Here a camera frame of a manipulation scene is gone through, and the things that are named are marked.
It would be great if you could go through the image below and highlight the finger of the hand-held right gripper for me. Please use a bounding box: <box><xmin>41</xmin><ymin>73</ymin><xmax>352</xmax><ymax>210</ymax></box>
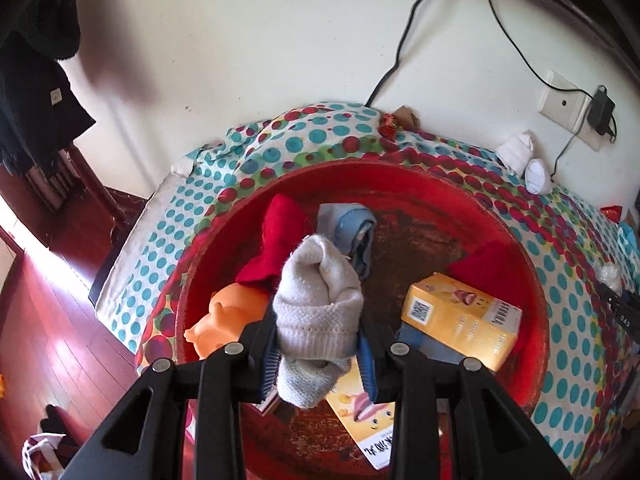
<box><xmin>595</xmin><ymin>280</ymin><xmax>640</xmax><ymax>347</ymax></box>

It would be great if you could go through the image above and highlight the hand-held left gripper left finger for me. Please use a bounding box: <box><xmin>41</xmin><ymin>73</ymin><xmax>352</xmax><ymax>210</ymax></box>
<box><xmin>62</xmin><ymin>305</ymin><xmax>281</xmax><ymax>480</ymax></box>

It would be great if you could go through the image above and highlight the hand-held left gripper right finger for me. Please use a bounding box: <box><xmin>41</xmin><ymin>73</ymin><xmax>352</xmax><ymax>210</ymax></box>
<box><xmin>356</xmin><ymin>310</ymin><xmax>573</xmax><ymax>480</ymax></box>

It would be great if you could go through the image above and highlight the orange pig toy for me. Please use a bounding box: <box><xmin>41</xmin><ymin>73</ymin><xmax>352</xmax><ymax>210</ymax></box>
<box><xmin>184</xmin><ymin>282</ymin><xmax>271</xmax><ymax>359</ymax></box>

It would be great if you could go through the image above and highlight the orange medicine box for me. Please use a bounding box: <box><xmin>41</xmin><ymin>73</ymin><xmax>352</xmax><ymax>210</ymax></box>
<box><xmin>401</xmin><ymin>272</ymin><xmax>523</xmax><ymax>372</ymax></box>
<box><xmin>325</xmin><ymin>360</ymin><xmax>396</xmax><ymax>471</ymax></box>

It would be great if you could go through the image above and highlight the grey sock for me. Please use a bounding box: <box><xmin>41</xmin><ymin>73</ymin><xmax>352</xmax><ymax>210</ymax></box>
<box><xmin>272</xmin><ymin>234</ymin><xmax>364</xmax><ymax>409</ymax></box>

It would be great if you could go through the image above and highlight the red sock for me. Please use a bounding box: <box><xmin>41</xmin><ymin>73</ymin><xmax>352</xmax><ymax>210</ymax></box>
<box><xmin>235</xmin><ymin>194</ymin><xmax>311</xmax><ymax>291</ymax></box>

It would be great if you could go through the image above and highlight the blue sock roll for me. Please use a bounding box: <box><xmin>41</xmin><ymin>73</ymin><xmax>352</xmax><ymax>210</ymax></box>
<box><xmin>317</xmin><ymin>202</ymin><xmax>377</xmax><ymax>281</ymax></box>

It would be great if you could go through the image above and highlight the red round basin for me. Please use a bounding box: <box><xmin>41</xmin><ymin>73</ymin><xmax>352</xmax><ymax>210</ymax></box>
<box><xmin>175</xmin><ymin>160</ymin><xmax>551</xmax><ymax>480</ymax></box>

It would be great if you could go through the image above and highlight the black power adapter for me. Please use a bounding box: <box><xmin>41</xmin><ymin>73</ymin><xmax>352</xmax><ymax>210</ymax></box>
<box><xmin>586</xmin><ymin>86</ymin><xmax>617</xmax><ymax>136</ymax></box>

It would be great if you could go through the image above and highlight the polka dot tablecloth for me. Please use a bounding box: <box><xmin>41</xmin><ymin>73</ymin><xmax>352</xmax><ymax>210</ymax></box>
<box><xmin>90</xmin><ymin>102</ymin><xmax>640</xmax><ymax>476</ymax></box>

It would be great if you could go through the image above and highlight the white shopping bag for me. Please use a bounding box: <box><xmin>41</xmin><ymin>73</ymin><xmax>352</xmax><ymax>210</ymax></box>
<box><xmin>22</xmin><ymin>432</ymin><xmax>68</xmax><ymax>480</ymax></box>

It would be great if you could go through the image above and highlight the brown paper scrap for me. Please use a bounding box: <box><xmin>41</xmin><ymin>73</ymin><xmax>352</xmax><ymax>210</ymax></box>
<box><xmin>391</xmin><ymin>105</ymin><xmax>422</xmax><ymax>129</ymax></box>

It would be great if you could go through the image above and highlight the brown ribbed radiator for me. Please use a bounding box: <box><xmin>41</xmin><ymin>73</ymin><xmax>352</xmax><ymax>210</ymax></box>
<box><xmin>25</xmin><ymin>147</ymin><xmax>86</xmax><ymax>211</ymax></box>

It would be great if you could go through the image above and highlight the dark hanging jacket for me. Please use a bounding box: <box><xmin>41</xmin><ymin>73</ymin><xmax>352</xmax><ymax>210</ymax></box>
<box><xmin>0</xmin><ymin>45</ymin><xmax>97</xmax><ymax>176</ymax></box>

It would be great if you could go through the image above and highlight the dark green hanging garment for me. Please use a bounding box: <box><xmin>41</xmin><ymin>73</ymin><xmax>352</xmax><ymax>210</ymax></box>
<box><xmin>15</xmin><ymin>0</ymin><xmax>82</xmax><ymax>61</ymax></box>

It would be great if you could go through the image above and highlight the black adapter cable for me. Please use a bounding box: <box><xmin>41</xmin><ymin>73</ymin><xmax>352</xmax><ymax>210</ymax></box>
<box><xmin>550</xmin><ymin>127</ymin><xmax>583</xmax><ymax>181</ymax></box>

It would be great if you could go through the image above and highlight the white wall socket plate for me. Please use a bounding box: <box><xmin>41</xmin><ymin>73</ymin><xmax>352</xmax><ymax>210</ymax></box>
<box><xmin>537</xmin><ymin>70</ymin><xmax>591</xmax><ymax>133</ymax></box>
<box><xmin>575</xmin><ymin>110</ymin><xmax>608</xmax><ymax>151</ymax></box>

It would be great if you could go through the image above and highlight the black television cable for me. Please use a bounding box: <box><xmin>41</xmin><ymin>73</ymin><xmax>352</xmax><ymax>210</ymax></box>
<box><xmin>481</xmin><ymin>0</ymin><xmax>598</xmax><ymax>96</ymax></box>
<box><xmin>365</xmin><ymin>0</ymin><xmax>448</xmax><ymax>107</ymax></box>

